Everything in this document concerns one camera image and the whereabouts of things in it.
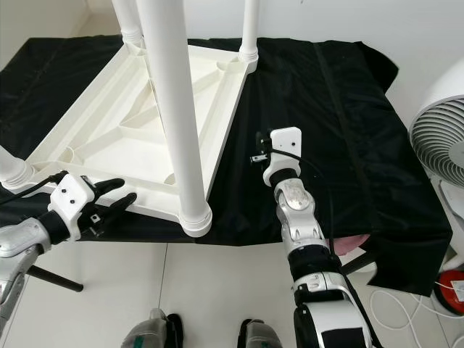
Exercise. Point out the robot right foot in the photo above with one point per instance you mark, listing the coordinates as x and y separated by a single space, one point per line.
264 335

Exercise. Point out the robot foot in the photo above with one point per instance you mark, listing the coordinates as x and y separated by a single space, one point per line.
152 330
264 335

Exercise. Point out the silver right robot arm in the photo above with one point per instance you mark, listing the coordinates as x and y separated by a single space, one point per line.
293 210

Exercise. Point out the black tablecloth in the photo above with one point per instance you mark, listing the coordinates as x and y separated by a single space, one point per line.
348 145

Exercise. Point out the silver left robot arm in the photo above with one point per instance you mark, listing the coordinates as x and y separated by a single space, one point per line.
22 243

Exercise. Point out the pink cushion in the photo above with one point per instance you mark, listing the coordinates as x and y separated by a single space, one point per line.
351 245

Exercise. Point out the white plastic children table top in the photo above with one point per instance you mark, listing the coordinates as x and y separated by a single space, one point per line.
116 130

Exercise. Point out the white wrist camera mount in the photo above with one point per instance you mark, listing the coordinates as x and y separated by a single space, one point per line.
286 138
72 196

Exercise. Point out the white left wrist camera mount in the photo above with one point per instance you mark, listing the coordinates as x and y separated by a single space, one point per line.
72 196

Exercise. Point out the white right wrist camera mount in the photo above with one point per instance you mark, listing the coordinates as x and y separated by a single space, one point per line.
286 138

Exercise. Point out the white round fan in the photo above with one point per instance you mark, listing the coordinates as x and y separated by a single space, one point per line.
438 138

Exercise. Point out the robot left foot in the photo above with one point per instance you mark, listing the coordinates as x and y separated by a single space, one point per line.
152 330

